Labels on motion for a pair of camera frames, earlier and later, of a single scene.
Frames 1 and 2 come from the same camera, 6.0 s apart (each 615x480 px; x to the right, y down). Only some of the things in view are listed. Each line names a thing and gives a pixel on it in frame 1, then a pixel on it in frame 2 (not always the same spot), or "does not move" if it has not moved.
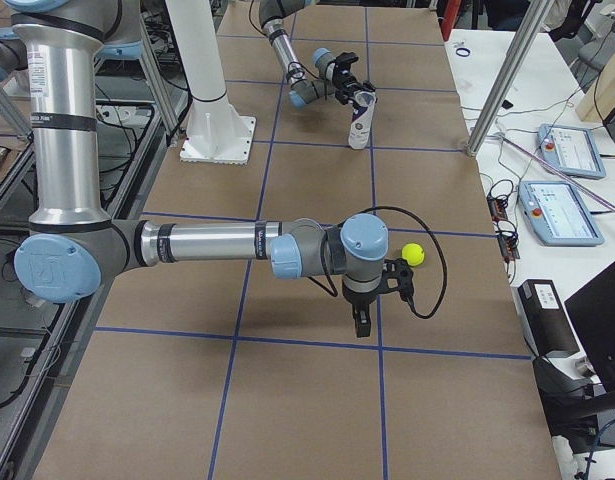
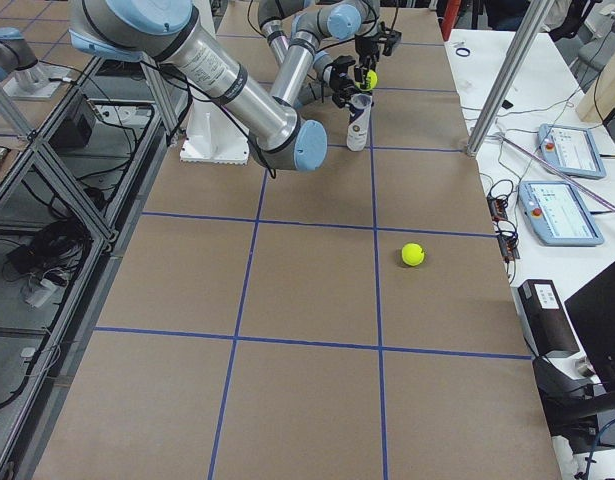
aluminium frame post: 537,13 does not move
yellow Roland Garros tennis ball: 414,254 does not move
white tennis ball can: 360,130 does not move
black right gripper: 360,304 -> 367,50
